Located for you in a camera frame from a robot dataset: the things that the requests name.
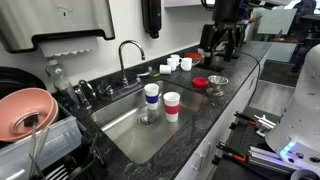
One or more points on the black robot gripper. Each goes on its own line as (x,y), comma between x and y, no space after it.
(230,11)

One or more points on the red small bowl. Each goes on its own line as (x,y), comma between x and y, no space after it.
(200,82)

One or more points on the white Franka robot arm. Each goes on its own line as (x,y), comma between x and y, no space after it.
(301,110)

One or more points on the black rubber mat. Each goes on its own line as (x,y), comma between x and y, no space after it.
(210,67)

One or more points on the orange red bowl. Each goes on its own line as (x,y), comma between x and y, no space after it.
(194,56)

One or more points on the white ceramic mug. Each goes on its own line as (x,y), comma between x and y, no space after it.
(186,64)
(171,63)
(175,57)

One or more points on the stainless steel funnel dripper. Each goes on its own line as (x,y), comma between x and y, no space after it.
(217,83)

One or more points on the frosted glass panel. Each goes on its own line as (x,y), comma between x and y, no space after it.
(276,21)

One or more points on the green yellow sponge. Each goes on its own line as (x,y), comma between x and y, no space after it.
(154,74)

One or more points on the black orange bar clamp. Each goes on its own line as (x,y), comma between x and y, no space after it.
(233,155)
(245,118)

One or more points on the white cup with red band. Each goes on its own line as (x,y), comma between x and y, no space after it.
(172,108)

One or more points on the white cup with blue band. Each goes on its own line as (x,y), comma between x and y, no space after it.
(152,96)

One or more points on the person in dark clothes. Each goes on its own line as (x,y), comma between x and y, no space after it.
(305,10)

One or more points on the chrome gooseneck faucet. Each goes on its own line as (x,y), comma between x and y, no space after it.
(125,63)

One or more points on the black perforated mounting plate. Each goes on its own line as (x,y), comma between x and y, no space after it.
(246,138)

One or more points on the metal sink drain strainer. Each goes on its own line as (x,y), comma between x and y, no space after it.
(146,119)

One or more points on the stainless steel sink basin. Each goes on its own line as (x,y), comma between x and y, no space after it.
(133,136)

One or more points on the chrome side tap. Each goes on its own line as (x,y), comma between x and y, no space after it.
(85,93)

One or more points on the white paper towel sheet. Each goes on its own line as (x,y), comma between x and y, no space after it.
(68,46)

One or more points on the clear plastic water bottle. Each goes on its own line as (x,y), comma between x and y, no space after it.
(60,80)

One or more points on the steel paper towel dispenser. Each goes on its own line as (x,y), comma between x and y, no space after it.
(50,20)

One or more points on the black dish rack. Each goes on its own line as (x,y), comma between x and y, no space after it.
(80,163)

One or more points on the clear plastic storage bin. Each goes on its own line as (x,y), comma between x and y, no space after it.
(43,146)

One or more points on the pink plastic bowl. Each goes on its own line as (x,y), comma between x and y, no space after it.
(26,111)

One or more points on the black frying pan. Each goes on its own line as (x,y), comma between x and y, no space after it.
(16,80)

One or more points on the black wall soap dispenser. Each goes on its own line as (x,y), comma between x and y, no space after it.
(151,16)

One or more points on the silver metal bracket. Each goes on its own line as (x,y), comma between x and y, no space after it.
(265,123)

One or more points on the aluminium extrusion rail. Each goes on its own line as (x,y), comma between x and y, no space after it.
(266,158)

